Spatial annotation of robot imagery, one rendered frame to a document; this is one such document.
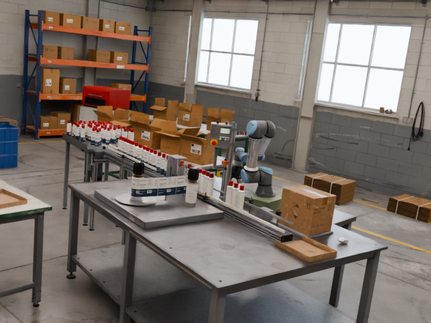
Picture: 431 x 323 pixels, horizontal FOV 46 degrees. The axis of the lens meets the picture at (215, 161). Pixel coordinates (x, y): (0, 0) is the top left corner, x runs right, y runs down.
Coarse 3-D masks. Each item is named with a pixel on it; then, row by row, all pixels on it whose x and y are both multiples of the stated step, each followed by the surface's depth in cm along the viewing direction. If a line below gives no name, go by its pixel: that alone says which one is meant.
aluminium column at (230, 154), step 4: (232, 124) 399; (236, 124) 401; (232, 132) 401; (232, 136) 402; (232, 140) 404; (232, 148) 405; (228, 152) 404; (232, 152) 405; (228, 156) 404; (232, 156) 406; (228, 160) 405; (232, 160) 407; (228, 164) 406; (228, 168) 407; (228, 172) 408; (228, 176) 410; (228, 180) 410; (224, 184) 410; (224, 188) 410; (224, 196) 411; (224, 200) 412
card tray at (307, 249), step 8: (304, 240) 344; (312, 240) 338; (280, 248) 326; (288, 248) 320; (296, 248) 328; (304, 248) 330; (312, 248) 332; (320, 248) 333; (328, 248) 327; (296, 256) 315; (304, 256) 310; (312, 256) 308; (320, 256) 313; (328, 256) 318
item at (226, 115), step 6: (210, 108) 848; (216, 108) 856; (210, 114) 848; (216, 114) 857; (222, 114) 856; (228, 114) 824; (234, 114) 834; (210, 120) 838; (216, 120) 828; (222, 120) 821; (228, 120) 831; (210, 126) 839
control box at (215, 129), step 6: (216, 126) 399; (222, 126) 399; (228, 126) 399; (210, 132) 400; (216, 132) 400; (210, 138) 401; (216, 138) 401; (210, 144) 401; (216, 144) 402; (222, 144) 402; (228, 144) 402
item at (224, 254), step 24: (216, 192) 444; (120, 216) 355; (168, 240) 319; (192, 240) 324; (216, 240) 328; (240, 240) 333; (264, 240) 337; (336, 240) 353; (360, 240) 358; (192, 264) 287; (216, 264) 291; (240, 264) 294; (264, 264) 298; (288, 264) 302; (312, 264) 306; (216, 288) 262
